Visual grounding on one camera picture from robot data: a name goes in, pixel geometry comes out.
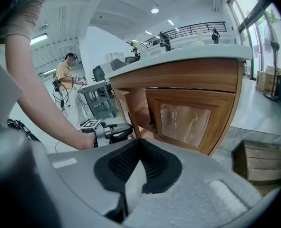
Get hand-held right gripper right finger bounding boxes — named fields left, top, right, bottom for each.
left=122, top=138, right=262, bottom=228

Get person's beige t-shirt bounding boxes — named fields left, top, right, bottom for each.
left=0, top=0, right=47, bottom=45

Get wooden sink cabinet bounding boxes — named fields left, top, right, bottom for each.
left=109, top=58, right=244, bottom=156

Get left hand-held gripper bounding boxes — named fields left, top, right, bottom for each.
left=80, top=119, right=133, bottom=149

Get black standing fan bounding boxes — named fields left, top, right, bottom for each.
left=263, top=22, right=281, bottom=102

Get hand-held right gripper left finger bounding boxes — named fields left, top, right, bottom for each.
left=47, top=138, right=140, bottom=224

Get black faucet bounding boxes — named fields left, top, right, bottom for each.
left=159, top=31, right=172, bottom=52

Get black waist pack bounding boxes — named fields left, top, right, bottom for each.
left=6, top=118, right=40, bottom=142

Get person's left forearm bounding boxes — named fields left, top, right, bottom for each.
left=4, top=33, right=88, bottom=149

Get person's left hand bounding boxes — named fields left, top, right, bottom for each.
left=78, top=132, right=95, bottom=150

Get dark wooden slatted platform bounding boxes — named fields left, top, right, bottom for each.
left=232, top=140, right=281, bottom=187

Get large cardboard boxes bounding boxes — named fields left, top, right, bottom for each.
left=256, top=65, right=278, bottom=92

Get rectangular ceiling light panel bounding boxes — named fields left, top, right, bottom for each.
left=30, top=33, right=48, bottom=45

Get black mezzanine railing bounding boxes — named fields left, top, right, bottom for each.
left=127, top=21, right=226, bottom=49

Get white cubby shelf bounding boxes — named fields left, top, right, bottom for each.
left=106, top=52, right=126, bottom=64

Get dark grey office chair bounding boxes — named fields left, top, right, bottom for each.
left=110, top=58, right=127, bottom=72

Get wooden cabinet door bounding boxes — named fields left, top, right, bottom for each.
left=113, top=88, right=134, bottom=140
left=145, top=88, right=236, bottom=156

